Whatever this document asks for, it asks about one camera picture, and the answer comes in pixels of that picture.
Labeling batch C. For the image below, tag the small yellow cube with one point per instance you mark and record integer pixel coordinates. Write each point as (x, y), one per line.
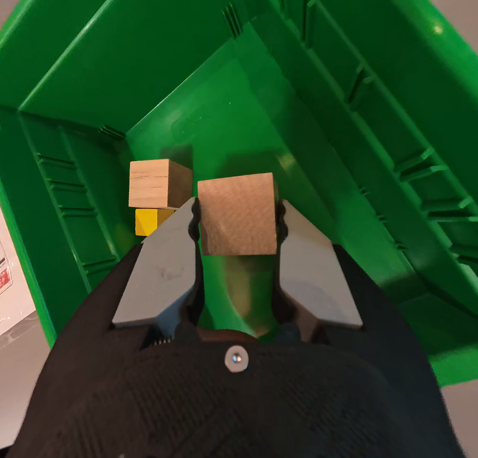
(145, 220)

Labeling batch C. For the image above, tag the large wooden cube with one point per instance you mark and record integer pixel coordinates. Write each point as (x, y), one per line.
(237, 215)

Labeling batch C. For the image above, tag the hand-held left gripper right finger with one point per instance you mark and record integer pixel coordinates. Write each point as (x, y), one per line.
(317, 278)

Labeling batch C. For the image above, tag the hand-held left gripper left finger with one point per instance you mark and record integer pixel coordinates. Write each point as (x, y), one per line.
(160, 278)

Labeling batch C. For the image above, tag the grey desk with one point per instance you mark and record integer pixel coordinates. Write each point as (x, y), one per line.
(22, 372)

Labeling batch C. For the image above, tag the white paper sheet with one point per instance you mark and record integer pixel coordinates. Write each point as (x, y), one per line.
(17, 308)

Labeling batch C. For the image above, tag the medium wooden cube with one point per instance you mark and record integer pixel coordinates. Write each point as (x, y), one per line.
(153, 183)

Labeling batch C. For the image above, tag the green plastic bin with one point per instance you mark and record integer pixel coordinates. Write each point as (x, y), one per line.
(149, 73)

